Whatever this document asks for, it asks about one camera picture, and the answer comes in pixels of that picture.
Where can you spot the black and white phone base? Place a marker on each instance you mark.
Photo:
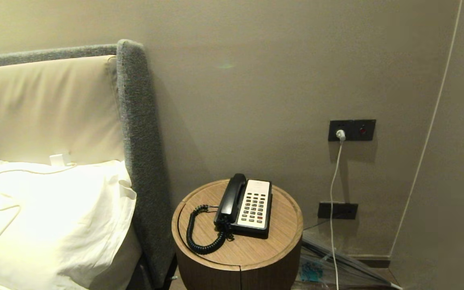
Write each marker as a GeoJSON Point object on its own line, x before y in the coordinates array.
{"type": "Point", "coordinates": [254, 208]}

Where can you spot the cream leather headboard cushion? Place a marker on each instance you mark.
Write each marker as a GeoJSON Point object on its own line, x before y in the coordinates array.
{"type": "Point", "coordinates": [46, 108]}

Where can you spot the clear plastic bag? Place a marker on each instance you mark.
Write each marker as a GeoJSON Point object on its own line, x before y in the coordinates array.
{"type": "Point", "coordinates": [328, 266]}

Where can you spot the white pillow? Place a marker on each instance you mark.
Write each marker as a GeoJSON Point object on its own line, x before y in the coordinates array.
{"type": "Point", "coordinates": [50, 221]}

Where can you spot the white plug adapter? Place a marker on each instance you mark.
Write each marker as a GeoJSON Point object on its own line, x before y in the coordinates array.
{"type": "Point", "coordinates": [340, 134]}

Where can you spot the black phone handset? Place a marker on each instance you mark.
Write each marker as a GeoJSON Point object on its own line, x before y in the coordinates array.
{"type": "Point", "coordinates": [230, 198]}

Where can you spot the white tag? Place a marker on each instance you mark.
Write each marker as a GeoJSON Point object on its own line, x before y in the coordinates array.
{"type": "Point", "coordinates": [60, 159]}

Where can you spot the grey fabric headboard frame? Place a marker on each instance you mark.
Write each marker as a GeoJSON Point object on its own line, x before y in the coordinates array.
{"type": "Point", "coordinates": [141, 153]}

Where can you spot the black low wall socket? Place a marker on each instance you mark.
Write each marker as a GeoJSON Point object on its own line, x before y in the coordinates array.
{"type": "Point", "coordinates": [337, 210]}

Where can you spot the round wooden side table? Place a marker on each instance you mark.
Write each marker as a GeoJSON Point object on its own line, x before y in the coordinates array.
{"type": "Point", "coordinates": [238, 245]}

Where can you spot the black wall socket panel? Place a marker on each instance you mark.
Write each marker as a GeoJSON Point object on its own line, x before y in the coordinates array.
{"type": "Point", "coordinates": [352, 130]}

